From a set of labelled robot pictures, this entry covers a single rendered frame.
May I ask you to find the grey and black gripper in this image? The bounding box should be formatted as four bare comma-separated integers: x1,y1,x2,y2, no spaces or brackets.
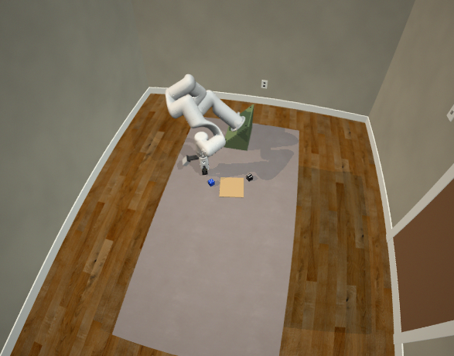
198,156,209,175

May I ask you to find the tan mat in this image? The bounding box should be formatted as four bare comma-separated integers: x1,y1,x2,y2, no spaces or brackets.
219,177,244,197

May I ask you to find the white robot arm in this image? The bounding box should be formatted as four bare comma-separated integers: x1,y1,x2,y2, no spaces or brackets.
165,74,245,166

